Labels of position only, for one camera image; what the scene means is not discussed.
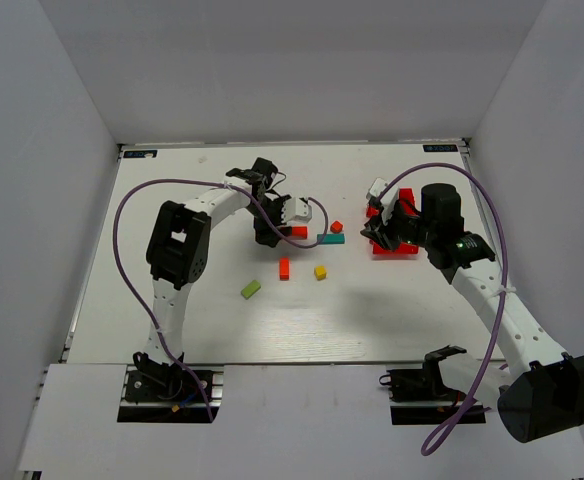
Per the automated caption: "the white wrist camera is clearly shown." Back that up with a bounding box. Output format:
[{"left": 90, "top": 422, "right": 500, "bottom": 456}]
[
  {"left": 366, "top": 177, "right": 399, "bottom": 209},
  {"left": 281, "top": 197, "right": 312, "bottom": 224}
]

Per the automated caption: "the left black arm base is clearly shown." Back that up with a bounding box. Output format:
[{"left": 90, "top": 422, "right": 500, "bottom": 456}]
[{"left": 117, "top": 367, "right": 223, "bottom": 424}]

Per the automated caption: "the red rectangular wood block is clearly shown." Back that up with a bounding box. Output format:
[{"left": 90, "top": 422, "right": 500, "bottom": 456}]
[{"left": 279, "top": 257, "right": 290, "bottom": 281}]

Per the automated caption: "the table logo sticker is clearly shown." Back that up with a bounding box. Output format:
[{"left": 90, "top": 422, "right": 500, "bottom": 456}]
[
  {"left": 423, "top": 144, "right": 458, "bottom": 153},
  {"left": 123, "top": 150, "right": 158, "bottom": 159}
]

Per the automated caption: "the red arch wood block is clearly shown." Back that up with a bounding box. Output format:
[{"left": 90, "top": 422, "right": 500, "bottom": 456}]
[{"left": 280, "top": 226, "right": 308, "bottom": 239}]

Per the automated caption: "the teal long wood block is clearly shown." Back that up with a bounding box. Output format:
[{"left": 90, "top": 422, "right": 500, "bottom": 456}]
[{"left": 316, "top": 233, "right": 346, "bottom": 245}]

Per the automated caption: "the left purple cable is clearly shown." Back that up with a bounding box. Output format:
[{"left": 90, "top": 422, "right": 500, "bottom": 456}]
[{"left": 112, "top": 178, "right": 330, "bottom": 423}]

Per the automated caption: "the right table logo sticker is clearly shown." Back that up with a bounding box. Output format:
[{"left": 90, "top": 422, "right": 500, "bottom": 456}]
[{"left": 423, "top": 144, "right": 458, "bottom": 153}]

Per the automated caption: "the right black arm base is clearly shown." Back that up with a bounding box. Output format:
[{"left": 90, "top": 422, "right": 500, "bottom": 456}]
[{"left": 379, "top": 368, "right": 465, "bottom": 426}]

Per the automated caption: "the yellow cube wood block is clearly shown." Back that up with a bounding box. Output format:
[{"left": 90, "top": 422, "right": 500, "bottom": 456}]
[{"left": 314, "top": 266, "right": 327, "bottom": 281}]

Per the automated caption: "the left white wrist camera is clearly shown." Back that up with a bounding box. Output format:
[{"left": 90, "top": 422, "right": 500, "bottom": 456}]
[{"left": 281, "top": 197, "right": 312, "bottom": 224}]

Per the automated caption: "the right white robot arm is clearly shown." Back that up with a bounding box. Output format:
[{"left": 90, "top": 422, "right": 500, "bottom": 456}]
[{"left": 361, "top": 178, "right": 584, "bottom": 443}]

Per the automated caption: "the light green flat block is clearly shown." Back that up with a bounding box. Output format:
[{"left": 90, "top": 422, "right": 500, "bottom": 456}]
[{"left": 240, "top": 280, "right": 261, "bottom": 300}]

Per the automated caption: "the red plastic bin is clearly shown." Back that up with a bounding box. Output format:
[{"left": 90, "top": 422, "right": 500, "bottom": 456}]
[{"left": 364, "top": 188, "right": 419, "bottom": 256}]

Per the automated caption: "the left table logo sticker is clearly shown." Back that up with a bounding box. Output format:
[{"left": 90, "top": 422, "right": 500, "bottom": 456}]
[{"left": 123, "top": 150, "right": 158, "bottom": 159}]

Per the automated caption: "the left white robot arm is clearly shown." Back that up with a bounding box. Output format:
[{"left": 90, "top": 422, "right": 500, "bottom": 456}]
[{"left": 133, "top": 158, "right": 291, "bottom": 389}]

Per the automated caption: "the small red cube block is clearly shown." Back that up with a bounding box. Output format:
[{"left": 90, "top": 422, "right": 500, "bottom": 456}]
[{"left": 330, "top": 221, "right": 343, "bottom": 234}]

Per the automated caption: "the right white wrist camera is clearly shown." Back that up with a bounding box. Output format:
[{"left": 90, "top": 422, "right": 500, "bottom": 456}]
[{"left": 366, "top": 177, "right": 399, "bottom": 209}]

